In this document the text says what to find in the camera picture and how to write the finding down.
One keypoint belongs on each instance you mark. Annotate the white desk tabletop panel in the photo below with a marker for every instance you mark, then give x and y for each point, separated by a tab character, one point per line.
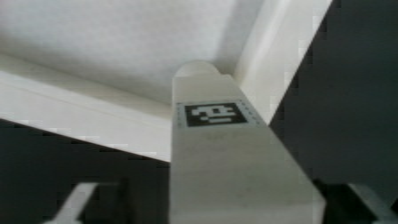
91	52

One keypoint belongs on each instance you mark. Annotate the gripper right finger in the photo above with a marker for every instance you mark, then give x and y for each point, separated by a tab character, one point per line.
356	206

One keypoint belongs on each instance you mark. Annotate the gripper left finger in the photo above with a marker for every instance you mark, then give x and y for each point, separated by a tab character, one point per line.
93	205

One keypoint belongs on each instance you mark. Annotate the white desk leg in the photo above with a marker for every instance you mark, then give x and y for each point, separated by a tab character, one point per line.
239	184

